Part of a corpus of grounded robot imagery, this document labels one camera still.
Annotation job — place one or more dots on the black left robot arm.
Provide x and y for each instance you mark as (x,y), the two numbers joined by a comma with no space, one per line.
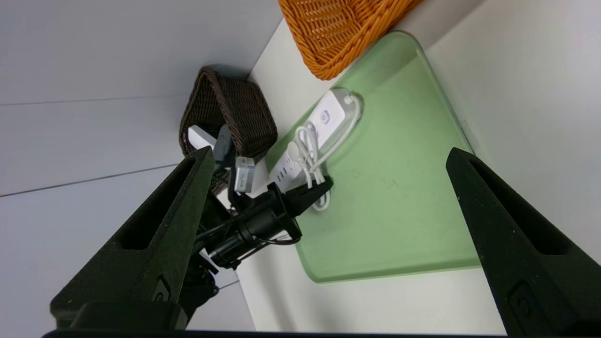
(235,241)

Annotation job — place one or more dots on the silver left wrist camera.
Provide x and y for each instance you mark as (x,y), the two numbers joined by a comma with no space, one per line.
(244,174)

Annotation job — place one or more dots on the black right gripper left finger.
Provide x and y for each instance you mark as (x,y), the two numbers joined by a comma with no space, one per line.
(145,253)

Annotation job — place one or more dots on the orange wicker basket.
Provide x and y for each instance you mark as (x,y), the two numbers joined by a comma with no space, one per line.
(338,33)

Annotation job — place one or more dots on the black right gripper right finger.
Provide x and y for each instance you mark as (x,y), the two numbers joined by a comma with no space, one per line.
(530,263)

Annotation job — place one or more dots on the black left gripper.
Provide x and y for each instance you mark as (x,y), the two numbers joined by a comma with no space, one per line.
(281,211)

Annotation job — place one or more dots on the dark brown wicker basket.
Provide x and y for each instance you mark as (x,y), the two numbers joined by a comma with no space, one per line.
(239,108)

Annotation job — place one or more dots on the white rounded box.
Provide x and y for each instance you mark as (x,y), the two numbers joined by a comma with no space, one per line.
(201,136)

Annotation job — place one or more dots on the light green plastic tray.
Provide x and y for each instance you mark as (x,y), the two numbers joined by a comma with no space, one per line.
(399,188)

